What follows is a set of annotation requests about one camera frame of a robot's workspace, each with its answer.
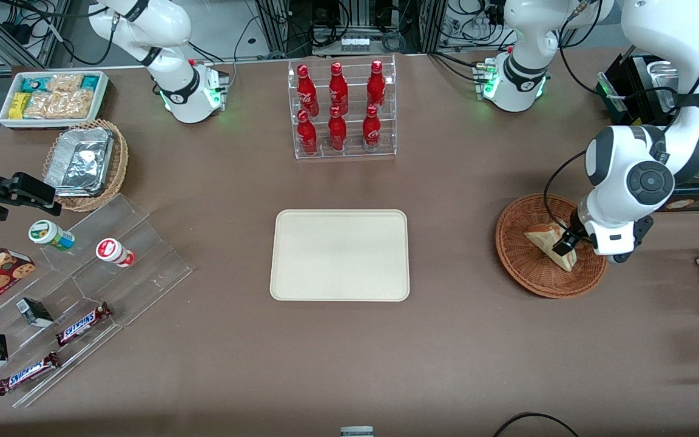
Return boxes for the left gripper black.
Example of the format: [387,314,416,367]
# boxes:
[552,215,654,265]

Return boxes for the triangular sandwich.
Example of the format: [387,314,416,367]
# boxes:
[524,223,578,272]

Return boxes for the brown round wicker basket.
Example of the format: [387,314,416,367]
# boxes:
[495,193,609,299]

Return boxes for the light wicker basket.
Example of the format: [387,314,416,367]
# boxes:
[42,119,129,212]

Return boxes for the cream rectangular plastic tray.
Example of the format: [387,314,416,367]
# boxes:
[269,209,410,302]

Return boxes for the green lidded snack cup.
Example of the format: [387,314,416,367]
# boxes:
[28,220,76,252]

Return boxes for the white snack bin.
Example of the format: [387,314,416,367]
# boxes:
[0,70,110,130]

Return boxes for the yellow snack packet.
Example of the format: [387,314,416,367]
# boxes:
[9,92,33,120]

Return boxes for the clear cracker snack bag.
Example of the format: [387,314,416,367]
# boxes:
[58,89,96,120]
[24,90,62,120]
[46,73,85,93]

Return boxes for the red lidded yogurt cup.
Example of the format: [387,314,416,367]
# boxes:
[95,237,136,268]

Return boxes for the Snickers chocolate bar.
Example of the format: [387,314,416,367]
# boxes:
[55,302,113,347]
[0,352,61,396]

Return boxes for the clear acrylic stepped display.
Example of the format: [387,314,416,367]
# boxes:
[0,194,193,409]

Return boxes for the black food warmer case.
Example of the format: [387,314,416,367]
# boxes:
[596,52,699,212]

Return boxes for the steel food pan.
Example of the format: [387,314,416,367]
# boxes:
[647,59,683,111]

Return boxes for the red cola bottle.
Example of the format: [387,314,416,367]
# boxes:
[367,59,387,110]
[328,61,350,115]
[297,64,319,117]
[328,106,348,152]
[362,105,382,152]
[297,109,319,156]

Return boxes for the clear acrylic bottle rack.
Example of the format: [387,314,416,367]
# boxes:
[288,55,397,160]

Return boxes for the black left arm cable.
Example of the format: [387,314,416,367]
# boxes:
[542,151,588,241]

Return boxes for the black table cable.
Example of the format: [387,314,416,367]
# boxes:
[493,412,578,437]

